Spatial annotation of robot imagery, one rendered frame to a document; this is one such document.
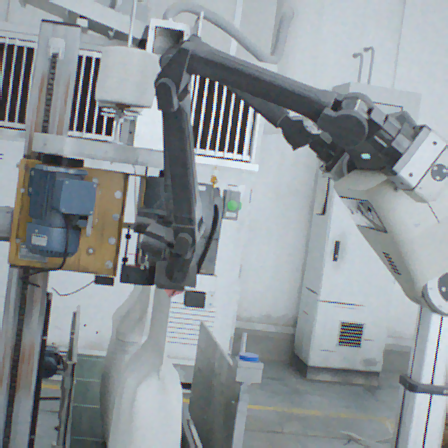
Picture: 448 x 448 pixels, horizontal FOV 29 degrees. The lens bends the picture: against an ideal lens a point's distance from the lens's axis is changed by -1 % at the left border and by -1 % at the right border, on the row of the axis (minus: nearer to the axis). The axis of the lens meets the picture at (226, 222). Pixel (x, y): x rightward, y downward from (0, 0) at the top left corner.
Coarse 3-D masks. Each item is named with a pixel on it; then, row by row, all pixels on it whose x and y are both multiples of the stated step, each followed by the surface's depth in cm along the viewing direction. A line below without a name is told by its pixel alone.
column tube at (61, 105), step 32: (64, 32) 261; (64, 64) 261; (32, 96) 261; (64, 96) 262; (32, 128) 261; (64, 128) 263; (32, 288) 265; (32, 320) 265; (0, 352) 265; (32, 352) 266; (0, 384) 265; (32, 384) 267; (0, 416) 266
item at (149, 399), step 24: (168, 312) 221; (144, 360) 237; (168, 360) 250; (120, 384) 244; (144, 384) 220; (168, 384) 221; (120, 408) 225; (144, 408) 218; (168, 408) 219; (120, 432) 222; (144, 432) 217; (168, 432) 219
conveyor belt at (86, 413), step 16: (80, 368) 411; (96, 368) 416; (80, 384) 382; (96, 384) 386; (80, 400) 357; (96, 400) 360; (80, 416) 335; (96, 416) 338; (80, 432) 315; (96, 432) 318
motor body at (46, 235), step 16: (48, 176) 238; (64, 176) 239; (80, 176) 243; (32, 192) 242; (48, 192) 239; (32, 208) 241; (48, 208) 240; (32, 224) 240; (48, 224) 240; (64, 224) 241; (32, 240) 240; (48, 240) 239; (64, 240) 240; (48, 256) 240
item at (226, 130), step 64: (0, 64) 524; (0, 128) 518; (128, 128) 529; (192, 128) 543; (256, 128) 540; (0, 192) 521; (128, 192) 532; (0, 256) 523; (128, 256) 535; (0, 320) 526; (64, 320) 532; (192, 320) 544
